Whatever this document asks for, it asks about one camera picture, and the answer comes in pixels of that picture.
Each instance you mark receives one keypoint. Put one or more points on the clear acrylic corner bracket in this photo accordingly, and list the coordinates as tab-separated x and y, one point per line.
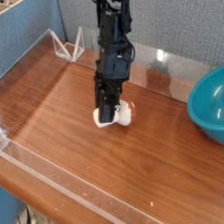
69	51

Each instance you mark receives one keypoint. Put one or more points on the clear acrylic front barrier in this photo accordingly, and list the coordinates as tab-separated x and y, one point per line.
71	185

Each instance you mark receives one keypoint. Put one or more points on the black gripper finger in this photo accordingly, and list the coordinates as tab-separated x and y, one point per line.
106	113

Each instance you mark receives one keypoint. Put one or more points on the clear acrylic barrier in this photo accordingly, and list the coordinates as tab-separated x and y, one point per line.
166	73
71	185
27	84

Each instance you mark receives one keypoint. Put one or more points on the clear acrylic left barrier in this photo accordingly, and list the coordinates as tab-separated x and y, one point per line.
27	84

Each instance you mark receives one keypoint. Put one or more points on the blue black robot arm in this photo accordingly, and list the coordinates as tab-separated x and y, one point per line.
114	23

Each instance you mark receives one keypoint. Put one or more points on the white plush mushroom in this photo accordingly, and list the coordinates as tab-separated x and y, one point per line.
124	115

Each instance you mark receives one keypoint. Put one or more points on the blue plastic bowl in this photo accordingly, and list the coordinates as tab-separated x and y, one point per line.
205	104

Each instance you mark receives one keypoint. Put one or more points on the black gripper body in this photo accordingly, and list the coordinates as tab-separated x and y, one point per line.
113	69

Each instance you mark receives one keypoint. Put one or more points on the clear acrylic back barrier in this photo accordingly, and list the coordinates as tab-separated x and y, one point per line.
166	73

